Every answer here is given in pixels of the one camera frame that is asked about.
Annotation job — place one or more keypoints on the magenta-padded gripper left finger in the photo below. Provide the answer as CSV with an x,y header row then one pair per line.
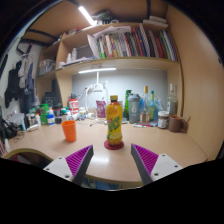
x,y
79,159

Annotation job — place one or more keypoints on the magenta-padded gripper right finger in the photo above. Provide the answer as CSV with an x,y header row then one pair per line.
x,y
146,159

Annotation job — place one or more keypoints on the yellow drink bottle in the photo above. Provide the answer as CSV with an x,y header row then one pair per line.
x,y
114,123

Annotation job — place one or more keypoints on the orange plastic cup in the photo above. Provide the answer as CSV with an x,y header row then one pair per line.
x,y
69,131

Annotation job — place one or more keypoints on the flat round red coaster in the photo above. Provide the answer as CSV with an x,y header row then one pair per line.
x,y
108,146

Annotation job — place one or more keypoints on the white tube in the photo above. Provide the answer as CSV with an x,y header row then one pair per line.
x,y
139,125

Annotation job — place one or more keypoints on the brown jar with white lid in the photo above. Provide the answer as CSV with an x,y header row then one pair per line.
x,y
163,120

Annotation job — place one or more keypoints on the brown mug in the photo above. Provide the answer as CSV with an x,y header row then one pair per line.
x,y
175,124

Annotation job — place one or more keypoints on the white jar with blue label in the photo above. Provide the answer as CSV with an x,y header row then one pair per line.
x,y
82,114

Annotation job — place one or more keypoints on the gold-capped clear glass bottle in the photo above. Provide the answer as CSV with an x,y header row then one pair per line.
x,y
145,110

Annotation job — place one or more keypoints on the white bottle with blue label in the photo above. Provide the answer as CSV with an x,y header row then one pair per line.
x,y
51,118

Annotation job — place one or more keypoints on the grey shaker bottle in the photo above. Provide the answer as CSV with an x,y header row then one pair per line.
x,y
134,110

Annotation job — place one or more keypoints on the green-capped glass bottle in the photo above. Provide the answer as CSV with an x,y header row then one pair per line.
x,y
152,106

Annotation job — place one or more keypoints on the red and white canister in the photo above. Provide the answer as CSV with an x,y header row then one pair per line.
x,y
73,106

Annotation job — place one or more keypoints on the pink packet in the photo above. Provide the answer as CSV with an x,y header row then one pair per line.
x,y
101,109

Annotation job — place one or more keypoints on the green container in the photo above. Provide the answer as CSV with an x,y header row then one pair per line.
x,y
43,113

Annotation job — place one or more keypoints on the green bottle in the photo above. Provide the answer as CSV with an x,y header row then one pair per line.
x,y
126,103

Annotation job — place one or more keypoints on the tall clear white-capped bottle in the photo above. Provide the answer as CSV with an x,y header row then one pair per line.
x,y
172,103

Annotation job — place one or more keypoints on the under-shelf light bar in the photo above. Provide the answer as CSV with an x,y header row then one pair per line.
x,y
97,70

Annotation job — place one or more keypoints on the hanging dark clothes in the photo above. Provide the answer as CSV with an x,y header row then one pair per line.
x,y
18,86

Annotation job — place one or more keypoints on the ceiling light bar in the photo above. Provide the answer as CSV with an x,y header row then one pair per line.
x,y
86,15

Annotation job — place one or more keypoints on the white wall power strip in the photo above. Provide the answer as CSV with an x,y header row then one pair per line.
x,y
97,88

